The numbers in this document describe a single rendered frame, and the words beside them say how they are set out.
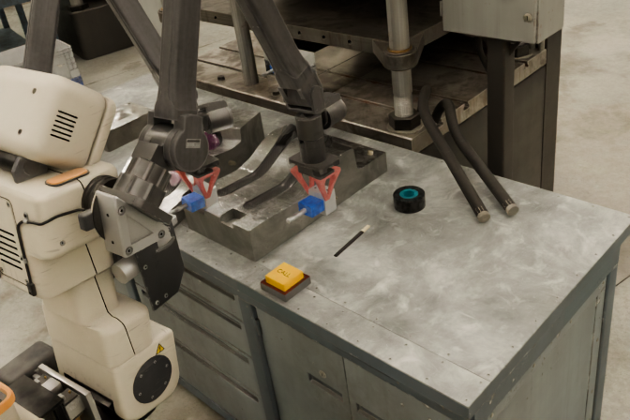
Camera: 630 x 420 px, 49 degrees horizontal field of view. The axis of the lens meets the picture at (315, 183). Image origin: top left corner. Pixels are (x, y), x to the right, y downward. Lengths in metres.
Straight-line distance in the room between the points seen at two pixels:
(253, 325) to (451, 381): 0.64
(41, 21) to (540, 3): 1.22
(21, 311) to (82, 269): 1.85
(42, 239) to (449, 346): 0.76
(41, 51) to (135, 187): 0.49
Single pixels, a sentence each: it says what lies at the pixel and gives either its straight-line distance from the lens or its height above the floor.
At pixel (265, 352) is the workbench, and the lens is 1.84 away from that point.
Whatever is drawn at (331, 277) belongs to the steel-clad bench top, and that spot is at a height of 0.80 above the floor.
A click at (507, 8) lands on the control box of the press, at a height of 1.16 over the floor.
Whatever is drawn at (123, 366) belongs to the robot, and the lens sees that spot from 1.46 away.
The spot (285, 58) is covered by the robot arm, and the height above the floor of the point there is 1.29.
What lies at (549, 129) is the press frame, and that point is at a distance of 2.96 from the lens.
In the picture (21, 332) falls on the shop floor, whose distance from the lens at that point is 3.08.
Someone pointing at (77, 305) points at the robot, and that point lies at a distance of 1.40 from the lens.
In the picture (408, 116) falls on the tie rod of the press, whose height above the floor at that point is 0.83.
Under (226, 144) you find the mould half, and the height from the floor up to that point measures 0.87.
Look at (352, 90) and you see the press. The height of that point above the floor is 0.79.
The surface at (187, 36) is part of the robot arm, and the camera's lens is 1.21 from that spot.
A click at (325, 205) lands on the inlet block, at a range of 1.56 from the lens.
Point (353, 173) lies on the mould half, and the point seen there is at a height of 0.86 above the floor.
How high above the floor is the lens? 1.75
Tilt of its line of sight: 30 degrees down
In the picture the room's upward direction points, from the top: 8 degrees counter-clockwise
